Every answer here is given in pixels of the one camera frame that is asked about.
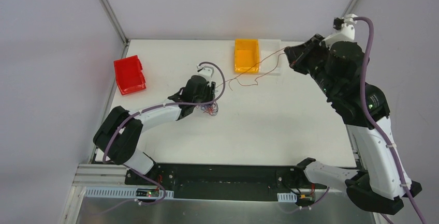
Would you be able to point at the aluminium frame rail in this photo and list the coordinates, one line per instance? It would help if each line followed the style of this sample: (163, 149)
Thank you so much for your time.
(99, 175)

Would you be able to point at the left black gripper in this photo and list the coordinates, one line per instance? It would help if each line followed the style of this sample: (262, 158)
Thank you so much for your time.
(208, 96)

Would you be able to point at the white cable duct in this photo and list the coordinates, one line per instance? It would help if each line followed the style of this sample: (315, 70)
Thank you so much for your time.
(287, 197)
(123, 193)

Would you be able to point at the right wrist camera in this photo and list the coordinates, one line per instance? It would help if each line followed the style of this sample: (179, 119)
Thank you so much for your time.
(345, 30)

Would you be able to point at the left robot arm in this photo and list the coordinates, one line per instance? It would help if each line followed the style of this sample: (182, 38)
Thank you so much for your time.
(123, 149)

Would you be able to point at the white plastic bin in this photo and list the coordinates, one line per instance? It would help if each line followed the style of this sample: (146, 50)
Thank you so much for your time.
(270, 57)

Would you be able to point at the orange plastic bin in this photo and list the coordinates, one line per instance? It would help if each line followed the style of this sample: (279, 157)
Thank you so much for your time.
(246, 56)

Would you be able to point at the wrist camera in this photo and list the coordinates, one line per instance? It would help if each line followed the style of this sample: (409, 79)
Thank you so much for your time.
(206, 72)
(345, 30)

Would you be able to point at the right white cable duct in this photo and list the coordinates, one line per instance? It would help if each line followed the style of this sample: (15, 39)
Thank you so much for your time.
(287, 197)

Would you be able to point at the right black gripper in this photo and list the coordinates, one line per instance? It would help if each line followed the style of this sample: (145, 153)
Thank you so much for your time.
(296, 59)

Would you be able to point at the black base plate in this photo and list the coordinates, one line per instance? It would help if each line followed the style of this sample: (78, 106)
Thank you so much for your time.
(227, 182)

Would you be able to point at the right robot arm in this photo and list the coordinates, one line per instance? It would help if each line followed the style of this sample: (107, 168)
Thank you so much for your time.
(379, 184)

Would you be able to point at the left white cable duct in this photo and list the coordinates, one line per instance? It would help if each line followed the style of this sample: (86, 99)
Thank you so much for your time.
(123, 193)

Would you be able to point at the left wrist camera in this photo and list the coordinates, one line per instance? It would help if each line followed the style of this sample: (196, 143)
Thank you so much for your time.
(206, 72)

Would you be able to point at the red plastic bin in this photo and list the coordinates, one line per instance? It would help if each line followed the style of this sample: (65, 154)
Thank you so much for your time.
(128, 75)

